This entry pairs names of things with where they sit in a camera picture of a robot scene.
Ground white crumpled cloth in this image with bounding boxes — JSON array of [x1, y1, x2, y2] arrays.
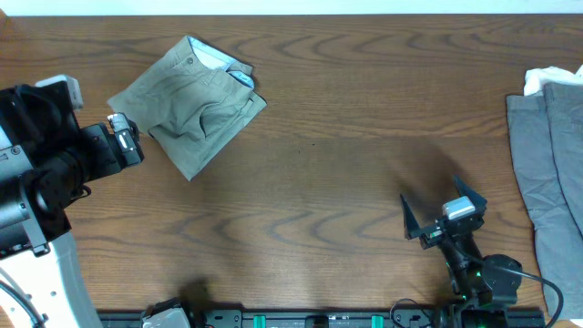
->
[[523, 67, 582, 97]]

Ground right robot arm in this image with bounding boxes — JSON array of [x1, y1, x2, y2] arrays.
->
[[400, 176, 522, 327]]

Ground khaki green shorts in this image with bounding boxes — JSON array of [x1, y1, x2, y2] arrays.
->
[[107, 36, 267, 180]]

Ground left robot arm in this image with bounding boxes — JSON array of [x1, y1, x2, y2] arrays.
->
[[1, 113, 144, 327]]

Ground grey folded garment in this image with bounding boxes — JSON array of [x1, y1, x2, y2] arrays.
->
[[506, 83, 582, 320]]

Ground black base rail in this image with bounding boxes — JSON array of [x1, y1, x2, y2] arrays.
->
[[97, 299, 546, 328]]

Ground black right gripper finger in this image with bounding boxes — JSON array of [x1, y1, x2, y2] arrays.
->
[[400, 194, 421, 240], [453, 175, 487, 214]]

